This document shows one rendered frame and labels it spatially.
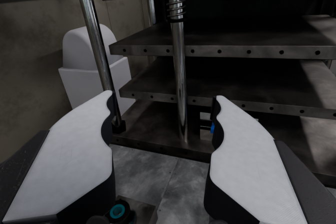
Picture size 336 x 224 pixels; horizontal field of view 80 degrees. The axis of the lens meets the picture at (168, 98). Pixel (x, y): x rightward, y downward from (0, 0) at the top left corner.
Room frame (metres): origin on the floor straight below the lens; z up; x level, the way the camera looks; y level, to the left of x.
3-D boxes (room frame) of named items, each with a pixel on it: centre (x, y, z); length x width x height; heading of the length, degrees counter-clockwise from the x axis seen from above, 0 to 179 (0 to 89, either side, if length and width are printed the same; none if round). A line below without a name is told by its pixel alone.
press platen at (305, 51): (1.17, -0.38, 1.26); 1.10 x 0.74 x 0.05; 67
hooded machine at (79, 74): (2.31, 0.83, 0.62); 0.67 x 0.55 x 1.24; 62
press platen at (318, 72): (1.17, -0.38, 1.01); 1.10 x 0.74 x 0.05; 67
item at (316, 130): (1.12, -0.36, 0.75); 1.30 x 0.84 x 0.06; 67
